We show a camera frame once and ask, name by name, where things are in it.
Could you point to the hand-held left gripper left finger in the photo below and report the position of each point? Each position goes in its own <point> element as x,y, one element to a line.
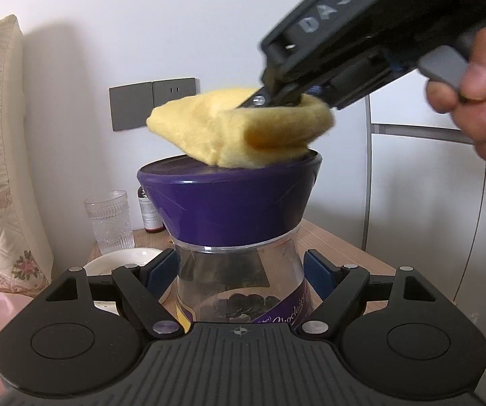
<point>160,273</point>

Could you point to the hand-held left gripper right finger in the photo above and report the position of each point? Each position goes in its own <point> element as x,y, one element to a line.
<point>319,273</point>

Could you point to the cream embroidered pillow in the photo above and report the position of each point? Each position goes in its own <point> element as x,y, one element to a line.
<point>2,156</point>

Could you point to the wooden nightstand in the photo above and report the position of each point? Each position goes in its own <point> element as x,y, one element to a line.
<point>336,245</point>

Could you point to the yellow cloth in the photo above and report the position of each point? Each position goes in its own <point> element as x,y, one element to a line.
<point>226,131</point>

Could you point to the white dish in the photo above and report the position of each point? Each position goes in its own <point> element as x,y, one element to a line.
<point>120,260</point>

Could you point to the grey wall outlet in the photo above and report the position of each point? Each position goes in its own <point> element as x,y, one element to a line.
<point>175,91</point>

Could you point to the clear jar with purple lid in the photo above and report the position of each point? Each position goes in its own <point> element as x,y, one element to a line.
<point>226,203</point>

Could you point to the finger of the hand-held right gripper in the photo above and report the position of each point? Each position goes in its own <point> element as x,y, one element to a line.
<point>281,97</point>

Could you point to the clear patterned glass cup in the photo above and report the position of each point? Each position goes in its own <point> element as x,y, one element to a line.
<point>109,220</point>

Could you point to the brown medicine bottle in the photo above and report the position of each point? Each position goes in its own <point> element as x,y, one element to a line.
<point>150,213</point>

